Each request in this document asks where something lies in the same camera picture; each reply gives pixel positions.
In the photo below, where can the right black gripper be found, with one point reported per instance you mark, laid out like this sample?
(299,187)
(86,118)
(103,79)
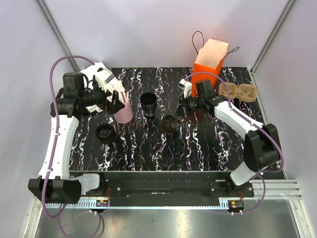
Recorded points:
(183,109)

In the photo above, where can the orange paper bag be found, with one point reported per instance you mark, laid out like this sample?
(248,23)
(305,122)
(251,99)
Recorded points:
(211,55)

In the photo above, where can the bottom pulp cup carrier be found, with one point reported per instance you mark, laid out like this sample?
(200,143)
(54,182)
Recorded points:
(243,92)

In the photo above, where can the black coffee cup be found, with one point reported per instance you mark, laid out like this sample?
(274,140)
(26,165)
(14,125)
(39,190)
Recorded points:
(170,123)
(149,104)

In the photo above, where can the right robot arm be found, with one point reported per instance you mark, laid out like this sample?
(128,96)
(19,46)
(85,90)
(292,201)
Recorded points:
(261,141)

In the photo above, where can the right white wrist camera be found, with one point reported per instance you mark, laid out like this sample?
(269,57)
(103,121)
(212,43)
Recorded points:
(186,87)

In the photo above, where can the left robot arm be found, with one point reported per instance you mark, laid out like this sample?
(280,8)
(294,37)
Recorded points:
(53,184)

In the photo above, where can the white napkin stack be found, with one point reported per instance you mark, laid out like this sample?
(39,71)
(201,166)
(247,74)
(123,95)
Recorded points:
(94,107)

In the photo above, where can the black cup lid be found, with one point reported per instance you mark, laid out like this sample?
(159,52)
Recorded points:
(106,133)

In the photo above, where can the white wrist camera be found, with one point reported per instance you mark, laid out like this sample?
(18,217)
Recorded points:
(186,87)
(104,77)

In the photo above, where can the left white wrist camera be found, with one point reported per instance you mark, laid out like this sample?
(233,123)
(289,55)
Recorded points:
(104,77)

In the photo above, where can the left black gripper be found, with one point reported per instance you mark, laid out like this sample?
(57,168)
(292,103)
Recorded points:
(113,106)

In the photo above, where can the pink straw holder cup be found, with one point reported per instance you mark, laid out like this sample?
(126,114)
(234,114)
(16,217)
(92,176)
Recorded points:
(124,115)

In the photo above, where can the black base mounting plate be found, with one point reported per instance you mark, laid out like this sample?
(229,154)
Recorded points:
(193,189)

